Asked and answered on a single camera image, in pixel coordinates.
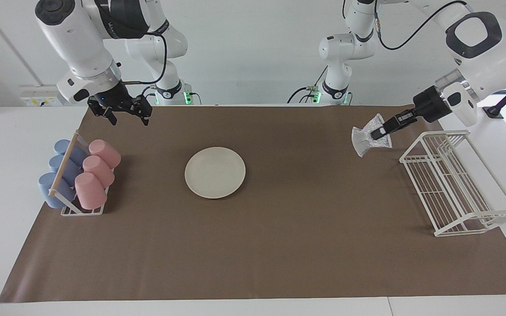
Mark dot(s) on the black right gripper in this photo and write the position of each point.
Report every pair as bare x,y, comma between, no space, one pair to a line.
115,100

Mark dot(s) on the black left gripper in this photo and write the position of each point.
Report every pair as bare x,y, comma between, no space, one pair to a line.
430,104

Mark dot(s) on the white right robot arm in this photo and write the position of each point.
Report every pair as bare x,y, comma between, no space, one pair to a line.
82,39

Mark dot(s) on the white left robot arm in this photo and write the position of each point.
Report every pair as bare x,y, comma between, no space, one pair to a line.
489,48

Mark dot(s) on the cream round plate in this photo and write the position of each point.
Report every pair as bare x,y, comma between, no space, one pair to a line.
215,172

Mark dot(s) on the pink plastic cup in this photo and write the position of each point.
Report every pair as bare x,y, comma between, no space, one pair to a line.
98,170
90,191
105,152

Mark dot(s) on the blue plastic cup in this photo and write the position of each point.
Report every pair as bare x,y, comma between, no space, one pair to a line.
62,166
66,149
49,191

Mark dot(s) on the cup holder with wooden rod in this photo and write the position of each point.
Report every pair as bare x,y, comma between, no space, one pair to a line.
65,164

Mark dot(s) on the brown table mat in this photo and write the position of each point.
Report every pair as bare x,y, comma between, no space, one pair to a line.
279,245

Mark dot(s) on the wall power outlet strip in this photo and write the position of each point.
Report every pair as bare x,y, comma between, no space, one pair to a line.
40,97

